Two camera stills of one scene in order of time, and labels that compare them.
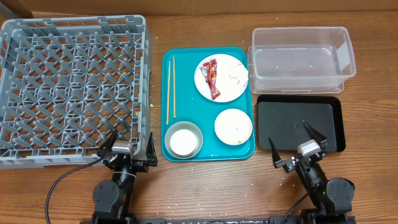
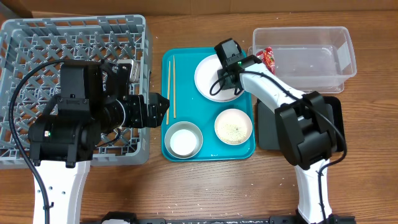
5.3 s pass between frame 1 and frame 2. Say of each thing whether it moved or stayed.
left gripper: moved
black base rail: stayed
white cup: stayed
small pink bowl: stayed
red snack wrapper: moved
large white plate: stayed
